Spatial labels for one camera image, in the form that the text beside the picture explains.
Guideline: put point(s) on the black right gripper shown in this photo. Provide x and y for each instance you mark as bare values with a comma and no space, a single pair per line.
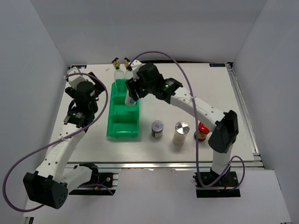
131,86

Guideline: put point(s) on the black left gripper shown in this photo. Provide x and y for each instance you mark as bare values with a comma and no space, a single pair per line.
98,87

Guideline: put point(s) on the blue label salt jar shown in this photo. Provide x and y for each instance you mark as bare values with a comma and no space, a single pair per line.
129,101

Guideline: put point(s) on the glass bottle with dark residue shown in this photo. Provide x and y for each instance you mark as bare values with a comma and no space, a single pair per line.
128,73

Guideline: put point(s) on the clear glass oil bottle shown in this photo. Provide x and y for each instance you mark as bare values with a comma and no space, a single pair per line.
118,75

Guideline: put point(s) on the white powder jar silver lid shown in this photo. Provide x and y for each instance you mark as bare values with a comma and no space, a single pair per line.
181,131

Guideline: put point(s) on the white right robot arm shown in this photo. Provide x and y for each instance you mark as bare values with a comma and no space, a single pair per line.
223,125

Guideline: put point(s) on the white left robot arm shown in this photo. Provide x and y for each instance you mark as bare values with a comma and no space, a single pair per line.
48,185

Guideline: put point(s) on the left table logo sticker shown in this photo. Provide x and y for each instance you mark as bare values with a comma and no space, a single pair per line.
79,66

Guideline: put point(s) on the table logo sticker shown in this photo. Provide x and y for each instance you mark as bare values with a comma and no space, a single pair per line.
79,66
217,65

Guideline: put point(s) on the green plastic divided bin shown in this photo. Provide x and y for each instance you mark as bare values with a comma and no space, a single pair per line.
123,120

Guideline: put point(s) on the small dark spice jar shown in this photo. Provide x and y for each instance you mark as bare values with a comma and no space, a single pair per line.
157,128

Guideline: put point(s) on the right table logo sticker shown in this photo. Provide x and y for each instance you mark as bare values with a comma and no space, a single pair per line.
217,65

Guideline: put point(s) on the red lid sauce jar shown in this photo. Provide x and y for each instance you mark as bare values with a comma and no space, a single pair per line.
203,131

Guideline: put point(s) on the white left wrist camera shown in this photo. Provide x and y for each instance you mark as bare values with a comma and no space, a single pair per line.
76,79

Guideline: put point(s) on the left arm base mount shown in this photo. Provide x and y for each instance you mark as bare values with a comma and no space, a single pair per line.
102,184

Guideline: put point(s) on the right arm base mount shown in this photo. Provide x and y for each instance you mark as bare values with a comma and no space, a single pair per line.
226,187

